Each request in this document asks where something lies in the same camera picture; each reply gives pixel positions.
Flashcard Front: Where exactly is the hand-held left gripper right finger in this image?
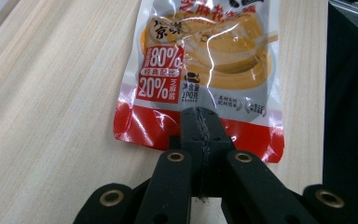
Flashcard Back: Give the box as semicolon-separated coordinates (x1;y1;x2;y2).
200;106;321;224

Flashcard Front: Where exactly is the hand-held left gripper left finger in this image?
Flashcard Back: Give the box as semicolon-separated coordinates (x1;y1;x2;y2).
132;106;207;224

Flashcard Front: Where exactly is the white and red spout pouch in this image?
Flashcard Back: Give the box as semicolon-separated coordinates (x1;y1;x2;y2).
113;0;285;164

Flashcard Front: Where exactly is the metal floor rail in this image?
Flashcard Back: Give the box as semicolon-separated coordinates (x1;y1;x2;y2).
328;0;358;21

